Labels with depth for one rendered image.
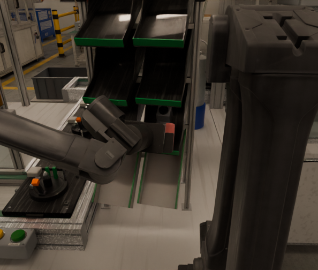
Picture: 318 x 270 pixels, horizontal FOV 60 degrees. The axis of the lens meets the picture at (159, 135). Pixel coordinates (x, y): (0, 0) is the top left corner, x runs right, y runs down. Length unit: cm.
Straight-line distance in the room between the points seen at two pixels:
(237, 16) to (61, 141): 35
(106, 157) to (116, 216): 66
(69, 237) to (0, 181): 46
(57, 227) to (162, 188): 36
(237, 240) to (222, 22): 22
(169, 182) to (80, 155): 53
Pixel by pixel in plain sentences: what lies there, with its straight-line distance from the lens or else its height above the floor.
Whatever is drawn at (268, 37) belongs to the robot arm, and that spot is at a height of 161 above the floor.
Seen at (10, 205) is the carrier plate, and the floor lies 97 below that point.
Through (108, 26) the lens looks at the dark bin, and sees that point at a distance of 82.
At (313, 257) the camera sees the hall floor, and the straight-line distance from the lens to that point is 233.
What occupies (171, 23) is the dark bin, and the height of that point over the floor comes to 155.
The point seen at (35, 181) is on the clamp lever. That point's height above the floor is 107.
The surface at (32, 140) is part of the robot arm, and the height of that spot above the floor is 141.
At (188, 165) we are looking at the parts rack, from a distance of 101.
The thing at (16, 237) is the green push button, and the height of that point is 97.
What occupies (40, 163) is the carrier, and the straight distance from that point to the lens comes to 130.
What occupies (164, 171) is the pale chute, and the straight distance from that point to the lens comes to 97.
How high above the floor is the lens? 164
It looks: 28 degrees down
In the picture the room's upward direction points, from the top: straight up
